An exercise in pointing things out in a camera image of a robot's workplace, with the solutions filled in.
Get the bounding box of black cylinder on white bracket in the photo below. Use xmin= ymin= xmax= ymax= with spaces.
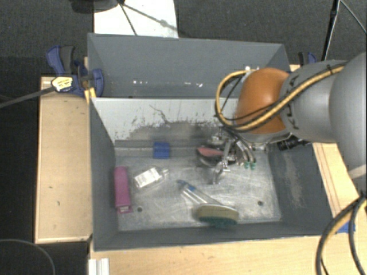
xmin=275 ymin=135 xmax=313 ymax=152

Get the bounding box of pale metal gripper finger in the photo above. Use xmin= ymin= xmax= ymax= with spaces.
xmin=213 ymin=161 xmax=231 ymax=185

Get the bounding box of grey metal bin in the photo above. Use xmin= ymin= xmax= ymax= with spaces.
xmin=87 ymin=32 xmax=334 ymax=252

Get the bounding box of yellow and green sponge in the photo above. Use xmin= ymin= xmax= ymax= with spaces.
xmin=193 ymin=203 xmax=240 ymax=229

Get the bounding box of clear plastic tube blue tip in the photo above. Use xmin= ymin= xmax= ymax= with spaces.
xmin=175 ymin=179 xmax=222 ymax=209

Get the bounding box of purple stapler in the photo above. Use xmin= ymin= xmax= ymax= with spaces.
xmin=113 ymin=166 xmax=134 ymax=214

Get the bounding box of pale wood flat board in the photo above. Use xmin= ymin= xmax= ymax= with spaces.
xmin=34 ymin=76 xmax=94 ymax=245

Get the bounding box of blue sponge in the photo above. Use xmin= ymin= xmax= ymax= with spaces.
xmin=153 ymin=141 xmax=171 ymax=159

